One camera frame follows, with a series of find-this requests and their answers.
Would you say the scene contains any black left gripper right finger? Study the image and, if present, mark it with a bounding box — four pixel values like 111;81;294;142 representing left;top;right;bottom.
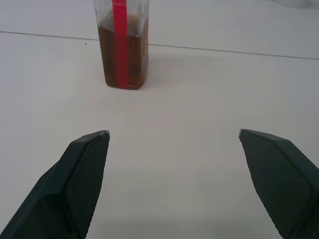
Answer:
238;128;319;239

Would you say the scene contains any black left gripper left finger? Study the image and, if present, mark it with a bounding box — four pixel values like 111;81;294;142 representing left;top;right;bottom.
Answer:
0;130;111;239

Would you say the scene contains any bottle with red liquid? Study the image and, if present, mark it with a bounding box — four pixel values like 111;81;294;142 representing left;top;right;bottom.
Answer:
93;0;150;91

